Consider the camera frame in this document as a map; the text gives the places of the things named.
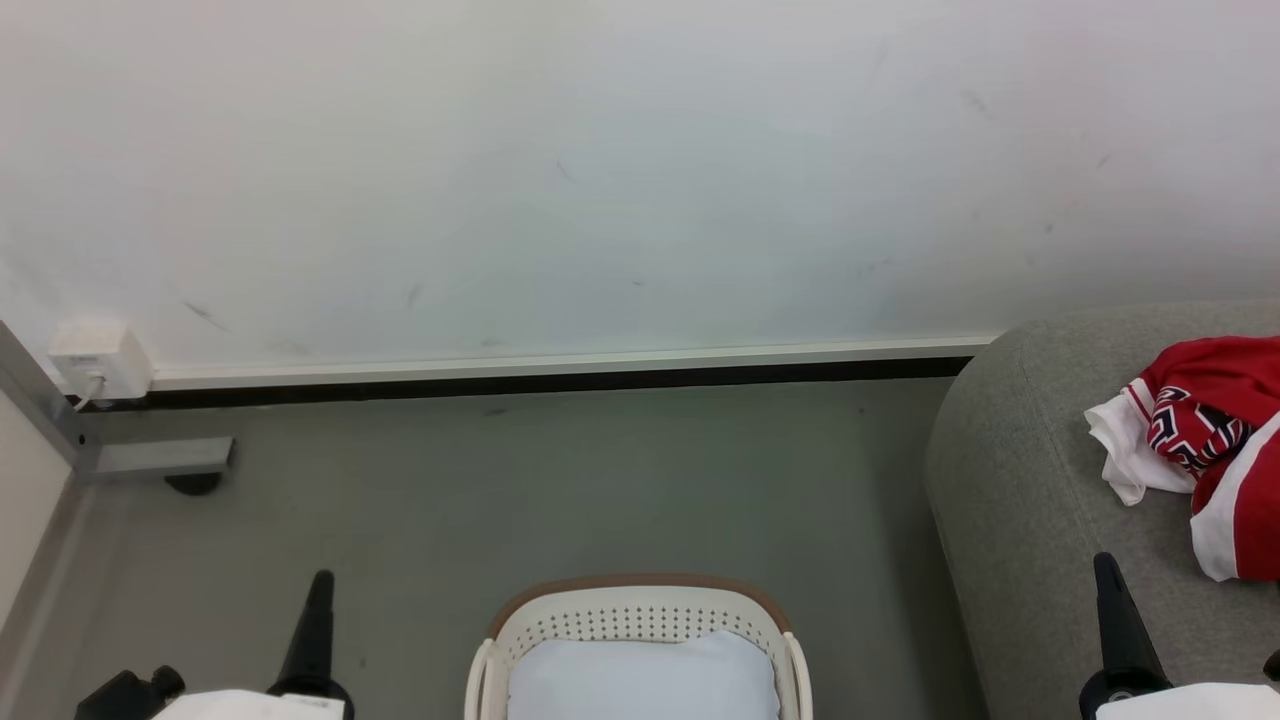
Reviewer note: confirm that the cream perforated laundry basket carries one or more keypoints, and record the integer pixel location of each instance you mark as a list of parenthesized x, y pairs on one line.
[(640, 610)]

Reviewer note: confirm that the white wall outlet box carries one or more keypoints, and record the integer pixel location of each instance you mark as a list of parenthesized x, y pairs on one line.
[(100, 355)]

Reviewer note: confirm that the dark grey right wrist camera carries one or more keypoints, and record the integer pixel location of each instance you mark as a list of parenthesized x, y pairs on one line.
[(1273, 667)]

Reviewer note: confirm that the grey fabric sofa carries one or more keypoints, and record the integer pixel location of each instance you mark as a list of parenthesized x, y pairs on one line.
[(1020, 450)]

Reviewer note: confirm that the beige partition panel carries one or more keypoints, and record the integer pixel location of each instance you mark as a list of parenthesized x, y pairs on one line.
[(20, 480)]

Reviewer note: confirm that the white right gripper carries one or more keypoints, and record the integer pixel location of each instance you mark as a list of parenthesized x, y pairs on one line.
[(1200, 703)]

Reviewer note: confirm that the light blue garment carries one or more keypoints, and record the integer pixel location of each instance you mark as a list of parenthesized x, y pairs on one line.
[(645, 680)]

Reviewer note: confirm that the white and black baseboard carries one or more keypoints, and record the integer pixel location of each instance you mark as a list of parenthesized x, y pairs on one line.
[(550, 370)]

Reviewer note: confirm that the black round frame foot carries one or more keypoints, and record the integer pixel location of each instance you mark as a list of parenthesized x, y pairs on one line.
[(193, 484)]

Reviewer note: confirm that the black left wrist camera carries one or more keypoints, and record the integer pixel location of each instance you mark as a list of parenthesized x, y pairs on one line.
[(125, 697)]

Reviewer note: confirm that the red and white jersey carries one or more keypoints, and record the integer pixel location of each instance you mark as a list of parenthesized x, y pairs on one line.
[(1210, 370)]

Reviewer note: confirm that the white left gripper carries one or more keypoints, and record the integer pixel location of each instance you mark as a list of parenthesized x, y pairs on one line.
[(250, 707)]

